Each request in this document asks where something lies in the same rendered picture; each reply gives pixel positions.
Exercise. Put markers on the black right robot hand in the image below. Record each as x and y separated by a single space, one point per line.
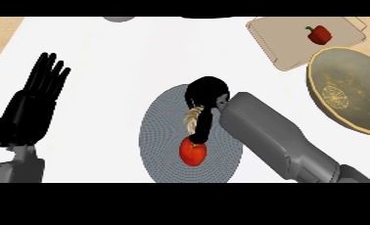
207 96

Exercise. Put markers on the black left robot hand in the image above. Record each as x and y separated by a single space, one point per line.
31 111

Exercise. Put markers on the cream cupcake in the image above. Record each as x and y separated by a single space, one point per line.
193 120

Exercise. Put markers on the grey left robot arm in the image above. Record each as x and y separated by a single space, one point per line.
20 167

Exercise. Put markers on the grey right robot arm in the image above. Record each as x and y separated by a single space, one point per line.
275 137

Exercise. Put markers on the grey round placemat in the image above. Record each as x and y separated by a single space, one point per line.
164 137

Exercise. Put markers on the olive yellow-rimmed bowl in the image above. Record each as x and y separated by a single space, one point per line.
344 85

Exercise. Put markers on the red apple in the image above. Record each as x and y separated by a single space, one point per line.
193 153

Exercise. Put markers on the tan cutting board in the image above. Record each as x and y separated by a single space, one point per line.
290 39

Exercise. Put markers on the grey round object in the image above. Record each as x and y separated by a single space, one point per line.
119 19

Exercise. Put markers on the red bell pepper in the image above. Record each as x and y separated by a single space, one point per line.
321 35

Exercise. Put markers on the pale wooden board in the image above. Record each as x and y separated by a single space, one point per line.
364 25

